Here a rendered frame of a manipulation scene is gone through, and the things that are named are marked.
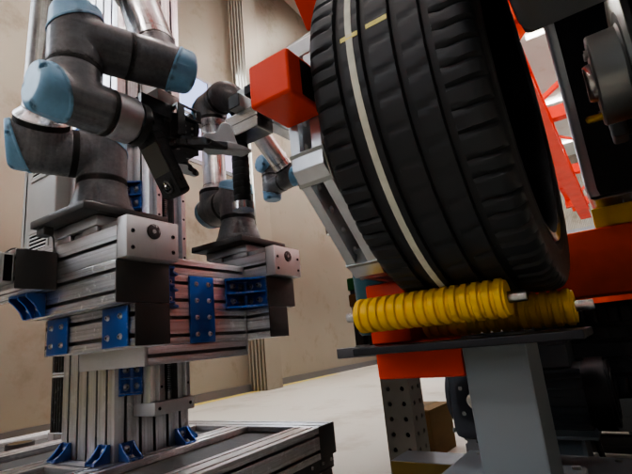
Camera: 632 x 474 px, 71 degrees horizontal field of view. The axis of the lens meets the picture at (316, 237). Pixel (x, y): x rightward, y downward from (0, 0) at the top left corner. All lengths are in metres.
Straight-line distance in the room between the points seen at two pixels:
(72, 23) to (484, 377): 0.82
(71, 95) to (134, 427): 0.93
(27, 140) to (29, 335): 2.98
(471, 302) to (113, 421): 0.98
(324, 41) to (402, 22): 0.12
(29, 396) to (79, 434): 2.60
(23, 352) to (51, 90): 3.43
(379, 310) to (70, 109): 0.54
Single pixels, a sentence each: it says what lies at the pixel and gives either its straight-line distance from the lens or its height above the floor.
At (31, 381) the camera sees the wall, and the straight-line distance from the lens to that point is 4.07.
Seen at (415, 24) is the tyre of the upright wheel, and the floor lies 0.84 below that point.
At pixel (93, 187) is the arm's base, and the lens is 1.18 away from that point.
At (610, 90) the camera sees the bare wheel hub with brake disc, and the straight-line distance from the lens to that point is 0.84.
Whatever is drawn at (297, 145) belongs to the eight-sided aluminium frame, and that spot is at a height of 0.78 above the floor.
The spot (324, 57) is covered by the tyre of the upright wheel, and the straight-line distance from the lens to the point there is 0.67.
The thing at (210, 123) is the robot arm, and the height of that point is 1.31.
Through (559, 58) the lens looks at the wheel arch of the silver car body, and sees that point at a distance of 1.32.
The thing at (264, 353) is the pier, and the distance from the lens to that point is 5.40.
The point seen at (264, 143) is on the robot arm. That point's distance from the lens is 1.72.
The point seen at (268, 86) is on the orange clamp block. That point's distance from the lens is 0.67.
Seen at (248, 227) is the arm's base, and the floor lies 0.87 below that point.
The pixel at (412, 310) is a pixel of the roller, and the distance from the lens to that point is 0.71.
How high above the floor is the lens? 0.47
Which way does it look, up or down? 13 degrees up
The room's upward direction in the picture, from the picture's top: 6 degrees counter-clockwise
